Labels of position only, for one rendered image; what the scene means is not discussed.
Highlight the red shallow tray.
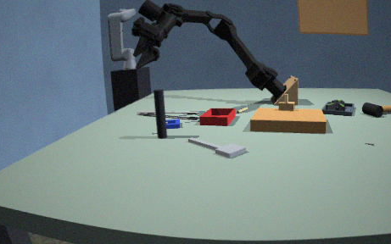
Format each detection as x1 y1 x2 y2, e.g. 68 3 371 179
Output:
199 108 236 126

